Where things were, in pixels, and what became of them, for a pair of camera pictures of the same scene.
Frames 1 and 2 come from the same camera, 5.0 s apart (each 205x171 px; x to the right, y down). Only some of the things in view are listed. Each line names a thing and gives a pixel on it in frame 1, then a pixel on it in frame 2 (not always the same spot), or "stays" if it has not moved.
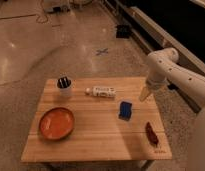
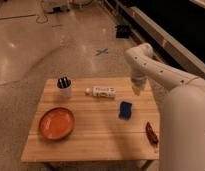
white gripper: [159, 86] to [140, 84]
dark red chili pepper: [151, 134] stays
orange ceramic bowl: [56, 123] stays
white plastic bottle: [101, 91] stays
